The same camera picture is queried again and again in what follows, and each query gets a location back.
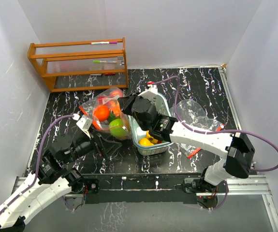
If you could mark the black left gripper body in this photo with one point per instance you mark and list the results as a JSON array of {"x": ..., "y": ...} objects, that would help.
[{"x": 84, "y": 147}]

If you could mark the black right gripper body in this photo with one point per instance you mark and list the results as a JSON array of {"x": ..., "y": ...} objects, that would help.
[{"x": 144, "y": 126}]

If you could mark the pink peach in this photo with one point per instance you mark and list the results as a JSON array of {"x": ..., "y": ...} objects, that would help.
[{"x": 116, "y": 93}]

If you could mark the green lime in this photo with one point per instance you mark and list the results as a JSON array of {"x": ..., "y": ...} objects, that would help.
[{"x": 116, "y": 128}]

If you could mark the clear orange-zip bag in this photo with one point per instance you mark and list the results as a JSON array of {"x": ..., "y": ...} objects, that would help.
[{"x": 89, "y": 107}]

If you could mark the small orange tangerine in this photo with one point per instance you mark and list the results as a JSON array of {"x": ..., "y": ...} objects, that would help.
[{"x": 102, "y": 113}]

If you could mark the red bell pepper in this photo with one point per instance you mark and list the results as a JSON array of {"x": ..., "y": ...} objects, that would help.
[{"x": 103, "y": 99}]

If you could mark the yellow lemon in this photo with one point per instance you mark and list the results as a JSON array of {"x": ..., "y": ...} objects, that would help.
[{"x": 145, "y": 142}]

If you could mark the yellow bell pepper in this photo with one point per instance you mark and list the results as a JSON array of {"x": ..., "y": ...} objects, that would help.
[{"x": 151, "y": 138}]

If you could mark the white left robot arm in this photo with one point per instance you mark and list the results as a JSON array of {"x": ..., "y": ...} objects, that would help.
[{"x": 53, "y": 179}]

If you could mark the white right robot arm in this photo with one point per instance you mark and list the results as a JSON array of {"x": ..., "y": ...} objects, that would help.
[{"x": 234, "y": 149}]

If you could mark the light blue plastic basket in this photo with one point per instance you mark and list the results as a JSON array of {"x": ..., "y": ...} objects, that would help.
[{"x": 137, "y": 133}]

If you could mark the small red box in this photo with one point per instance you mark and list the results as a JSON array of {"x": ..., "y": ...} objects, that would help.
[{"x": 110, "y": 73}]

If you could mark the wooden shelf rack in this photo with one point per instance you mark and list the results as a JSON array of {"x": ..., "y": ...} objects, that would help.
[{"x": 56, "y": 61}]

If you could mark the green white pen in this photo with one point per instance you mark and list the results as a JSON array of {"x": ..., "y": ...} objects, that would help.
[{"x": 105, "y": 61}]

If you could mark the pink white pen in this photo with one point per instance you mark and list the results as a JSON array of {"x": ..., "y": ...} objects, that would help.
[{"x": 104, "y": 42}]

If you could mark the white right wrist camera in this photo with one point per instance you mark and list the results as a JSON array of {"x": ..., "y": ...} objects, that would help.
[{"x": 150, "y": 91}]

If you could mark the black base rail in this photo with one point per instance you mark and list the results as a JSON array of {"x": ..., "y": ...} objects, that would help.
[{"x": 154, "y": 188}]

